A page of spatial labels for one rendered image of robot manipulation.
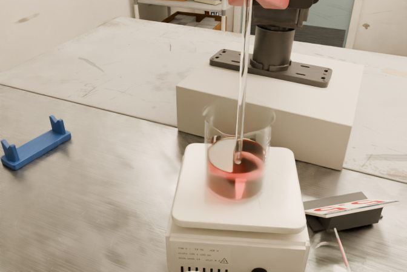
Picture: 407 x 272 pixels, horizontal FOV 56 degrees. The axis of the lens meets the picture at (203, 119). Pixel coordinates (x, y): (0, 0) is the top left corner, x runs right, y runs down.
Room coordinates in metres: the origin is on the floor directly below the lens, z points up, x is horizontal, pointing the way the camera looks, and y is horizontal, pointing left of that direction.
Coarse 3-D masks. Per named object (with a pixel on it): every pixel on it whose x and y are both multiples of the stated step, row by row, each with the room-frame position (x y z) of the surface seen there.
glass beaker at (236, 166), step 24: (216, 120) 0.31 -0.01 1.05; (264, 120) 0.30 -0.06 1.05; (216, 144) 0.27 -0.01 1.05; (240, 144) 0.26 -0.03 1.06; (264, 144) 0.27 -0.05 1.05; (216, 168) 0.27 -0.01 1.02; (240, 168) 0.26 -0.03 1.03; (264, 168) 0.27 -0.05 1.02; (216, 192) 0.27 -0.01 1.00; (240, 192) 0.26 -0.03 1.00
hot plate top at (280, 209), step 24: (192, 144) 0.36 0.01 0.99; (192, 168) 0.31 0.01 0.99; (288, 168) 0.31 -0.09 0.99; (192, 192) 0.28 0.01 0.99; (264, 192) 0.28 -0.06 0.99; (288, 192) 0.28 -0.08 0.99; (192, 216) 0.25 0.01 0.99; (216, 216) 0.25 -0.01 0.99; (240, 216) 0.25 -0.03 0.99; (264, 216) 0.25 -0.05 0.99; (288, 216) 0.25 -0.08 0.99
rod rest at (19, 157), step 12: (60, 120) 0.49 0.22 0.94; (48, 132) 0.50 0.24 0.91; (60, 132) 0.49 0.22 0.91; (12, 144) 0.43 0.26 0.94; (24, 144) 0.47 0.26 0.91; (36, 144) 0.47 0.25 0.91; (48, 144) 0.47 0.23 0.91; (60, 144) 0.48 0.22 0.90; (12, 156) 0.43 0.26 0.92; (24, 156) 0.44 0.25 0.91; (36, 156) 0.45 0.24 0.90; (12, 168) 0.42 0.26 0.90
